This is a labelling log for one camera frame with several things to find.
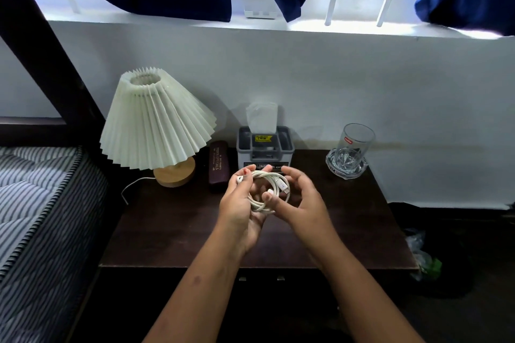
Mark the black trash bin plastic liner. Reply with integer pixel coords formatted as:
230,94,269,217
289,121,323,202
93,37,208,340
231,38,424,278
398,210,475,299

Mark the small white window fitting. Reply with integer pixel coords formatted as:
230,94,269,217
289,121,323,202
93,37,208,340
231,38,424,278
244,9,278,20

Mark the clear drinking glass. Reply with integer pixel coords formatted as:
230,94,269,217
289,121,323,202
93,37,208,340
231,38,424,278
334,123,376,169

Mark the dark wooden bed frame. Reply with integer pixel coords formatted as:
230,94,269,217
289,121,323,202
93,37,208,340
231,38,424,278
0,0,107,148

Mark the striped mattress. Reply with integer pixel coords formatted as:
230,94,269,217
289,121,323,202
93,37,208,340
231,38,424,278
0,146,109,343

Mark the person's left hand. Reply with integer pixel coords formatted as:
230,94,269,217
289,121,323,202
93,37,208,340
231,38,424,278
215,165,268,256

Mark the white tissue stack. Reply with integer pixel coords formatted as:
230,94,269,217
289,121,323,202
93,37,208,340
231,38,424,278
245,102,279,135

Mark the person's left forearm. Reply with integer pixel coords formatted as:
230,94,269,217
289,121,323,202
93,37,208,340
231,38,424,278
143,230,250,343

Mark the clear glass coaster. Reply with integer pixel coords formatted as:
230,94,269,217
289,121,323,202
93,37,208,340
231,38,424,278
325,148,370,181

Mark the white charging cable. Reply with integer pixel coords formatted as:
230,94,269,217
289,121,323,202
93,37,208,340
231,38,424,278
236,169,291,215

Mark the person's right forearm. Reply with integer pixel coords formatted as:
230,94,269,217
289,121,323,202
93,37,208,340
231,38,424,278
318,240,425,343

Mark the person's right hand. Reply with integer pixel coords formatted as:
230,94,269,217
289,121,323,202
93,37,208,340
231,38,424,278
261,166,343,267

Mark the white grey tissue box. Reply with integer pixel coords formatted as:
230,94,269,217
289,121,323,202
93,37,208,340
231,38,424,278
236,125,296,173

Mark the cream pleated table lamp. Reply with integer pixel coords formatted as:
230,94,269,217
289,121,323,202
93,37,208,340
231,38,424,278
99,67,218,188

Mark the dark wooden bedside table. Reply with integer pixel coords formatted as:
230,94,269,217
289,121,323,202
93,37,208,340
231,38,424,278
98,148,419,271

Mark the thin white lamp cord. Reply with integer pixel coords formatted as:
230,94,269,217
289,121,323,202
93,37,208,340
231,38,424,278
120,176,157,206

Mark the dark maroon glasses case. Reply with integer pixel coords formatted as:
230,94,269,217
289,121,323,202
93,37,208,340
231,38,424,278
208,140,230,185

